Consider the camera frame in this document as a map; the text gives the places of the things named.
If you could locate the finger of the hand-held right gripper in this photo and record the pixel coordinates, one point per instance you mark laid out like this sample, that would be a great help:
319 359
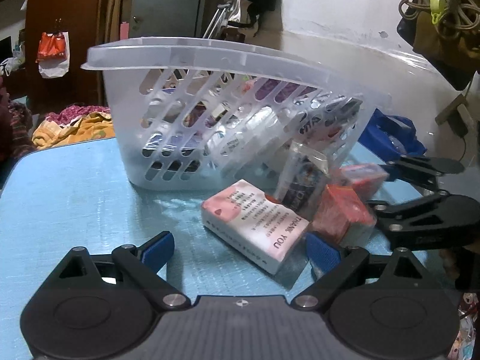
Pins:
431 217
420 167

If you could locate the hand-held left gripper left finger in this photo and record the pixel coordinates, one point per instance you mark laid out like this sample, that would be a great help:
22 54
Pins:
159 249

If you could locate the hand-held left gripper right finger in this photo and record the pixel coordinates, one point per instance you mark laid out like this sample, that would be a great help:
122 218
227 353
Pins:
322 254

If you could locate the red cardboard box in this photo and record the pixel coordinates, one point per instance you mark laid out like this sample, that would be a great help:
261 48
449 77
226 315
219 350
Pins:
343 212

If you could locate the pink tissue packet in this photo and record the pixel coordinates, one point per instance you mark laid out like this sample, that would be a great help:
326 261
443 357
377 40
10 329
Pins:
251 221

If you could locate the white plastic basket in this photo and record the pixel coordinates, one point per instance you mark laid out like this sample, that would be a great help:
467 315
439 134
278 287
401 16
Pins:
123 120

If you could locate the blue fabric bag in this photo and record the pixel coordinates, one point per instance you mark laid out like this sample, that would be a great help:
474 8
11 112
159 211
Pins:
393 135

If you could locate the pink and brown box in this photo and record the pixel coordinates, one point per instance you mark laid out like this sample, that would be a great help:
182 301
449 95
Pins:
362 176

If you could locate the dark packet in clear plastic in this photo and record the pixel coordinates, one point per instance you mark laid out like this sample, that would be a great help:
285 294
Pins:
300 183

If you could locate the dark hanging bag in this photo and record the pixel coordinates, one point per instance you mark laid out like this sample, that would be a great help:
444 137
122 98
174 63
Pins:
442 52

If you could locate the yellow cloth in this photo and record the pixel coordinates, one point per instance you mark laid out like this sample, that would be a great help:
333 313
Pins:
71 133

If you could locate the floral bedding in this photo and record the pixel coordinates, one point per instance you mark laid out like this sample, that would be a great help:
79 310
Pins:
75 112

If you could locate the plaid cloth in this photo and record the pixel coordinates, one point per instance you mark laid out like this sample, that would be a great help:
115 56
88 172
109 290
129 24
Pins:
20 123

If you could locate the orange and white plastic bag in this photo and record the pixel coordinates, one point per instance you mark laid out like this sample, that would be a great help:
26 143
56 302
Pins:
52 54

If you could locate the metal crutches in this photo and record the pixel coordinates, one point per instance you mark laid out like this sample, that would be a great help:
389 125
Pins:
219 18

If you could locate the grey metal door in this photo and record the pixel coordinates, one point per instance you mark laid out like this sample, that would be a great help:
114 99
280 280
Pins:
165 3

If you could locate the brown wooden wardrobe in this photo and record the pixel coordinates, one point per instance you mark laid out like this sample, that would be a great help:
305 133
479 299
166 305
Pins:
71 3

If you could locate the wooden wall bracket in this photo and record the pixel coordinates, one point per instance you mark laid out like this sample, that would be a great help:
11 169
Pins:
455 114

